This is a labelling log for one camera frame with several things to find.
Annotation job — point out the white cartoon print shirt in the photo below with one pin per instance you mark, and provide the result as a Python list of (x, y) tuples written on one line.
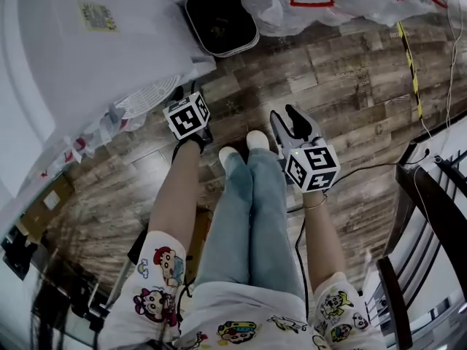
[(233, 315)]

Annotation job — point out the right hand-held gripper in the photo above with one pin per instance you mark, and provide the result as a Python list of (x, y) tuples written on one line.
[(312, 170)]

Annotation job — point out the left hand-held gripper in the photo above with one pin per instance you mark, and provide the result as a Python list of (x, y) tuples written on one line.
[(186, 119)]

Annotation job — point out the black bin with white rim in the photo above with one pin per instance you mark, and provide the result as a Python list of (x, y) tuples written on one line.
[(220, 18)]

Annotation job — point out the yellow black striped tape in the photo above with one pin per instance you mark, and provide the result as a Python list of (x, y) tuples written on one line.
[(410, 68)]

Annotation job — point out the person's white left shoe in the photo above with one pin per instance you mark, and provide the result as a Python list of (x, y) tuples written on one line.
[(228, 156)]

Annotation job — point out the person's left forearm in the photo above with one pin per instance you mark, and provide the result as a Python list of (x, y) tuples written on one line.
[(175, 195)]

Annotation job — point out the crumpled white red plastic bag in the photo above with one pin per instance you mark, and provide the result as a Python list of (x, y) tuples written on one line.
[(106, 126)]

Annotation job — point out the person's white shoe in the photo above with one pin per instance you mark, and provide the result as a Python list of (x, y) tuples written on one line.
[(228, 156), (257, 139)]

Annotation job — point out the brown cardboard box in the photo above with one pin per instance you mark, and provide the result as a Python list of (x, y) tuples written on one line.
[(47, 204)]

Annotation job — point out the person's right forearm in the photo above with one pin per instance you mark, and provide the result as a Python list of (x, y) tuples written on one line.
[(323, 239)]

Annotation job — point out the dark wooden chair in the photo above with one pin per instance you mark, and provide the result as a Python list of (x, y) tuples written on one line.
[(419, 239)]

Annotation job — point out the person's white right shoe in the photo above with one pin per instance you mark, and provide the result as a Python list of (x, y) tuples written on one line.
[(257, 139)]

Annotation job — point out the person's blue jeans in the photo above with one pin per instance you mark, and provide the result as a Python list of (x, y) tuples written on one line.
[(248, 217)]

